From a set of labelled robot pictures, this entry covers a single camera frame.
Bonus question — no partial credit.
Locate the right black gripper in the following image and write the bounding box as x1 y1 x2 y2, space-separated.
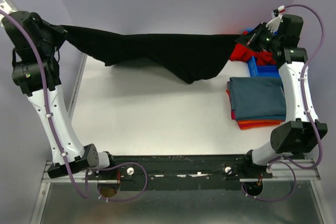
236 22 282 54

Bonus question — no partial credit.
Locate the black floral t shirt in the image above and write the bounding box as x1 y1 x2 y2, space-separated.
63 25 239 84

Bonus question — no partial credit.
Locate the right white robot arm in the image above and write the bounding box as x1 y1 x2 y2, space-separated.
236 14 328 178

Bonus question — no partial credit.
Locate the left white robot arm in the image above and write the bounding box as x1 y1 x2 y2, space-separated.
1 11 117 179

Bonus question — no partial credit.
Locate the blue plastic bin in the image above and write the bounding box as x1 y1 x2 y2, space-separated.
243 28 283 78

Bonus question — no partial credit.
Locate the red t shirt in bin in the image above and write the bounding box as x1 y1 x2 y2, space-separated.
229 44 276 66

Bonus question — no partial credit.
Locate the folded teal t shirt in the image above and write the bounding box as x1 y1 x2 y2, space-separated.
227 77 286 121

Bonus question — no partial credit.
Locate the folded magenta t shirt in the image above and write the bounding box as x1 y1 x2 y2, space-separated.
231 110 236 120

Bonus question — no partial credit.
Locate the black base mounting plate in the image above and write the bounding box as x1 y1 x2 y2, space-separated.
89 154 272 191

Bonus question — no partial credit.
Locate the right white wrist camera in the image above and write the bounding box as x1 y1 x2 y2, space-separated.
266 5 286 33

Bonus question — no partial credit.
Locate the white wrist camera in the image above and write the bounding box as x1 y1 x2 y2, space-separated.
266 5 286 33
0 0 18 14

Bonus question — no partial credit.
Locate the aluminium left side rail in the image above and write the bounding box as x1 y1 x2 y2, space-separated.
60 50 87 125

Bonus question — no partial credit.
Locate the aluminium rail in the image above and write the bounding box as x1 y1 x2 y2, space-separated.
60 50 87 125
41 158 321 183

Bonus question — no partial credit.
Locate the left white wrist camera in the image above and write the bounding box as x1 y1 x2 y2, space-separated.
0 0 18 14

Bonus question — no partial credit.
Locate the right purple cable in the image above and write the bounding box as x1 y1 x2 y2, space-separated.
241 4 324 201

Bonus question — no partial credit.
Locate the purple cable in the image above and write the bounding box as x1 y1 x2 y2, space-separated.
0 8 149 204
241 4 324 201

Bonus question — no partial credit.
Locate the aluminium front rail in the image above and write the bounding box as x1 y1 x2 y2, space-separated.
41 158 321 183

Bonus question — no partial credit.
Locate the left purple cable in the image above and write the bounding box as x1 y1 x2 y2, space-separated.
0 8 149 204

